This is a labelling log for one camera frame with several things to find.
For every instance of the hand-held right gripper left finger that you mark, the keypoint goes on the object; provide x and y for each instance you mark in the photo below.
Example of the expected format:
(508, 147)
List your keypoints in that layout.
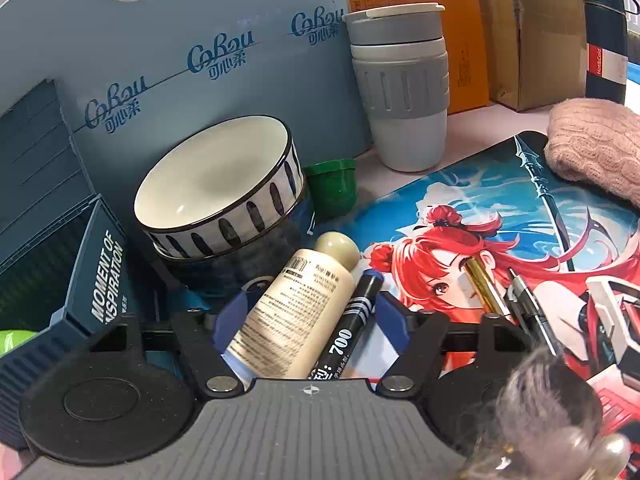
(222, 319)

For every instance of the light blue paper bag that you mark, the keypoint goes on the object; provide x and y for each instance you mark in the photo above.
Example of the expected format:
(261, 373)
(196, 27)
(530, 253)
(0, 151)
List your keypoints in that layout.
(200, 25)

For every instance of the pink knitted cloth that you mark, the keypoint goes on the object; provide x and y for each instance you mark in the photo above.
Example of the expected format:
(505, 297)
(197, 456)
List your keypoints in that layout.
(595, 145)

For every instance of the dark blue storage box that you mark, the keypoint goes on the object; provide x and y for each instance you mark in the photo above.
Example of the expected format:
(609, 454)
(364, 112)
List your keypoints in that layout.
(40, 175)

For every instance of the small green plastic cup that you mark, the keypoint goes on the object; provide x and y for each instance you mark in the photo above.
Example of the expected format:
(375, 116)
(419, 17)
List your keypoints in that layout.
(332, 185)

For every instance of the grey fluffy pearl hair clip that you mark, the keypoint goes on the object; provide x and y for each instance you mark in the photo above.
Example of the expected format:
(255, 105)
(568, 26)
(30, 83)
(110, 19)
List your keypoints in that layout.
(545, 420)

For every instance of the printed anime desk mat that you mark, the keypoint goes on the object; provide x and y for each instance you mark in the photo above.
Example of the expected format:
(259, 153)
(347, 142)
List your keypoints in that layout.
(450, 200)

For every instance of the black ballpoint pen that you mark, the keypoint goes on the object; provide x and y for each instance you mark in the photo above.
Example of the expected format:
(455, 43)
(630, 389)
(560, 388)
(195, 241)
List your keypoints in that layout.
(532, 310)

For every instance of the grey white travel cup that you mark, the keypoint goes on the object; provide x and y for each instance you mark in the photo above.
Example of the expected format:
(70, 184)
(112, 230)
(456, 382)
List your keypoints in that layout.
(400, 110)

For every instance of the cream lotion tube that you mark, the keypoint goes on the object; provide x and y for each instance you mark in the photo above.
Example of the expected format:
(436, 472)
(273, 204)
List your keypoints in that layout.
(295, 315)

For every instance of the gold pen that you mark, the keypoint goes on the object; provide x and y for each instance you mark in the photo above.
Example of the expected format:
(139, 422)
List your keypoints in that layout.
(482, 285)

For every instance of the brown cardboard box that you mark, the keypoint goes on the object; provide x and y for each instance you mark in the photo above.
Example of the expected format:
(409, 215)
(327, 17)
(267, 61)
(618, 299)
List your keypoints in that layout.
(535, 35)

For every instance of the white striped ceramic bowl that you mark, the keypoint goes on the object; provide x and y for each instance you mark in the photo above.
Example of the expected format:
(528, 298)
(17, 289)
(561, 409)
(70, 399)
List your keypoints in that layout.
(210, 185)

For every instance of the black marker pen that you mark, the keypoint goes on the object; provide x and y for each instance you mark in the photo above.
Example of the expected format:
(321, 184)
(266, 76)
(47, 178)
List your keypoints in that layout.
(350, 330)

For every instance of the orange cardboard box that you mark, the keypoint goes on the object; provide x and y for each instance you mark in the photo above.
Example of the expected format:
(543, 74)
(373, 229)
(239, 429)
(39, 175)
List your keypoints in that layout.
(450, 35)

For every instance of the blue plastic bin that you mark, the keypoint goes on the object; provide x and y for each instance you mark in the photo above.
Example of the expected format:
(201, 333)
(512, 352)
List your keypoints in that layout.
(635, 74)

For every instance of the dark ceramic bowl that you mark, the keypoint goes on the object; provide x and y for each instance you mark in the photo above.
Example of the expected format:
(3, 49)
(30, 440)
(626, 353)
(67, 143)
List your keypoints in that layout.
(260, 260)

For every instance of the green round object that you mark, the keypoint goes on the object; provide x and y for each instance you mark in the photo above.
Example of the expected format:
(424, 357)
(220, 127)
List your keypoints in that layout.
(14, 342)

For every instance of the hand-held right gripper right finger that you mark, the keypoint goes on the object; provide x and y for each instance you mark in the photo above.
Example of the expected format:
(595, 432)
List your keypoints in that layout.
(392, 321)

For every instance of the dark blue thermos bottle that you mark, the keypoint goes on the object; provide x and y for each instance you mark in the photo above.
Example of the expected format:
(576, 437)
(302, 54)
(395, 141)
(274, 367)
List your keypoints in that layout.
(605, 25)

